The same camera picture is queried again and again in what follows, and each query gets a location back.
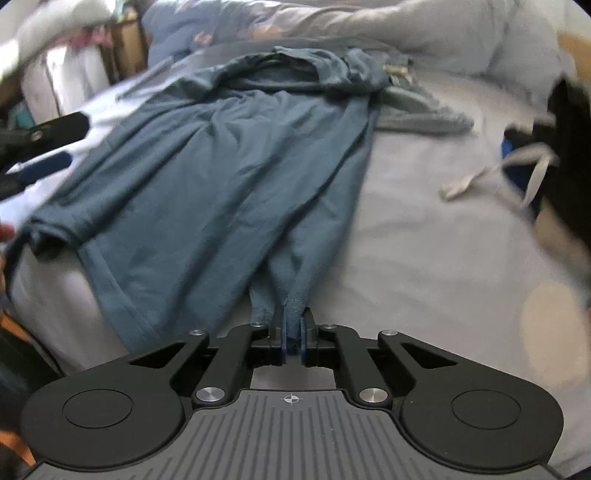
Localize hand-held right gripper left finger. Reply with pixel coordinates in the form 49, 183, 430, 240
129, 318, 289, 406

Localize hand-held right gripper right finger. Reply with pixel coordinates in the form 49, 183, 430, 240
298, 310, 455, 406

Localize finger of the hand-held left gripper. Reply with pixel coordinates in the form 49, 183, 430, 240
0, 151, 74, 200
0, 112, 91, 155

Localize dark teal t-shirt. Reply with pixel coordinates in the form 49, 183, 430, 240
21, 46, 393, 354

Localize light blue pants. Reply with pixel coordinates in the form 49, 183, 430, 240
115, 39, 474, 134

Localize white cloth bundle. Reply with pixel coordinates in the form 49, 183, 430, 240
21, 46, 112, 125

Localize pink cloth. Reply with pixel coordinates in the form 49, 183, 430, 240
69, 25, 112, 49

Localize cardboard box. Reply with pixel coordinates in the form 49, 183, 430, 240
111, 14, 151, 81

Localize printed light blue bed sheet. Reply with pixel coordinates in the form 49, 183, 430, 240
0, 46, 591, 472

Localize bright blue cloth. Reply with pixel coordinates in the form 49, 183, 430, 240
501, 138, 546, 217

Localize printed blue grey duvet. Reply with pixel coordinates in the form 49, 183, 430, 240
141, 0, 559, 107

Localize wooden headboard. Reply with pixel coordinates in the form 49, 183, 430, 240
556, 32, 591, 70

